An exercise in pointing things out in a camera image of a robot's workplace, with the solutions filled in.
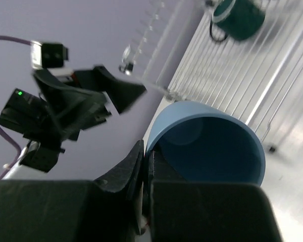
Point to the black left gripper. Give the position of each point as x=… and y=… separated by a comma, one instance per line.
x=61, y=111

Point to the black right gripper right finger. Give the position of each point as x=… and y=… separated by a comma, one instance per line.
x=180, y=210

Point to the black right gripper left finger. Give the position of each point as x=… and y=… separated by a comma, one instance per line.
x=105, y=209

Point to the light blue plastic cup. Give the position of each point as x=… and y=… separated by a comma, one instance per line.
x=204, y=144

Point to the dark green ceramic mug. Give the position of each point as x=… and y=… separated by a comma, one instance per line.
x=238, y=19

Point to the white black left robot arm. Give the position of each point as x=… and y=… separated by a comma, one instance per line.
x=43, y=155

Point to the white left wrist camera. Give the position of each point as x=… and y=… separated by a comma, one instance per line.
x=50, y=56

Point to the metal wire dish rack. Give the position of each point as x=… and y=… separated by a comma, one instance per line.
x=187, y=51

